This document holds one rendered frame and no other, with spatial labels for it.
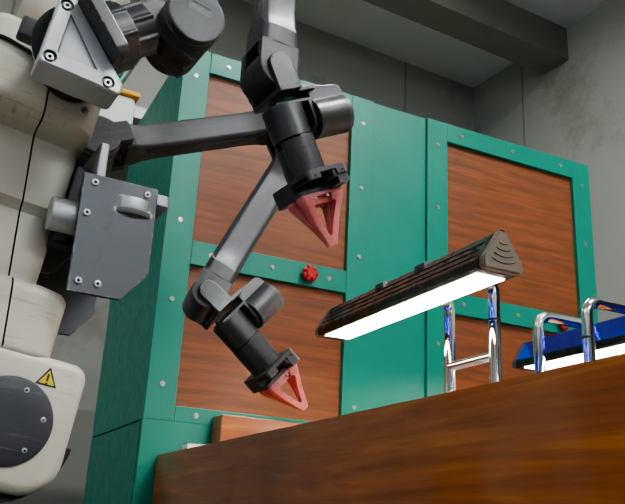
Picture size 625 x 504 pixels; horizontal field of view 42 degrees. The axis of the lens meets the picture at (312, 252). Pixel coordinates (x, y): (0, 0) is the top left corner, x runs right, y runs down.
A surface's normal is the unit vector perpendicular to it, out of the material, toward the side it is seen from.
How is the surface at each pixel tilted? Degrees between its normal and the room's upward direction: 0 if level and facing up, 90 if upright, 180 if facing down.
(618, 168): 90
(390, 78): 90
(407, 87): 90
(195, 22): 90
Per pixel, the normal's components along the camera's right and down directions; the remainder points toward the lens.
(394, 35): -0.05, 0.94
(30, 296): 0.50, -0.26
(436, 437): -0.90, -0.18
